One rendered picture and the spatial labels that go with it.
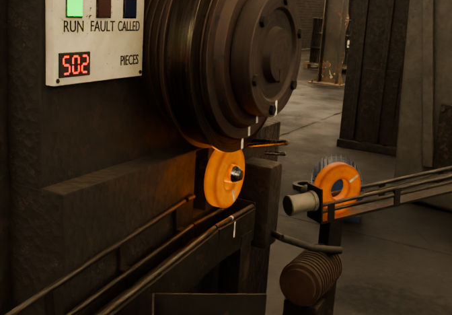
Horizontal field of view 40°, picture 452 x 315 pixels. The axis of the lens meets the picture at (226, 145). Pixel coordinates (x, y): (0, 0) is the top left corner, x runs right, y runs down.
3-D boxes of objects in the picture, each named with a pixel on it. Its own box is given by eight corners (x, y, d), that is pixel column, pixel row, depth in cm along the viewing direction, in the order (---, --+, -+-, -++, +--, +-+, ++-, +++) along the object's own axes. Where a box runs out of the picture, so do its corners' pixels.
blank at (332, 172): (325, 221, 186) (331, 225, 183) (304, 182, 179) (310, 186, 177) (361, 190, 190) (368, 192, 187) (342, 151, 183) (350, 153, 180)
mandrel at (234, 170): (187, 158, 157) (181, 173, 156) (180, 151, 154) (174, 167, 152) (247, 170, 150) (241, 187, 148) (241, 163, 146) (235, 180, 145)
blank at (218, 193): (198, 165, 140) (211, 167, 139) (230, 131, 152) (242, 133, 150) (207, 218, 149) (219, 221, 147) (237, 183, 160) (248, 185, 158)
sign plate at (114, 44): (45, 85, 109) (44, -20, 105) (134, 75, 131) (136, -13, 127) (54, 87, 108) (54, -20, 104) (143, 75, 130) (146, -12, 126)
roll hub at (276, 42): (286, -14, 147) (281, 101, 155) (231, -8, 123) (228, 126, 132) (309, -13, 144) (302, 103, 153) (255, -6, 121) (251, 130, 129)
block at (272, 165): (231, 241, 175) (237, 160, 170) (243, 233, 182) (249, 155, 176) (265, 251, 170) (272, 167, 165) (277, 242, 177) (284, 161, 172)
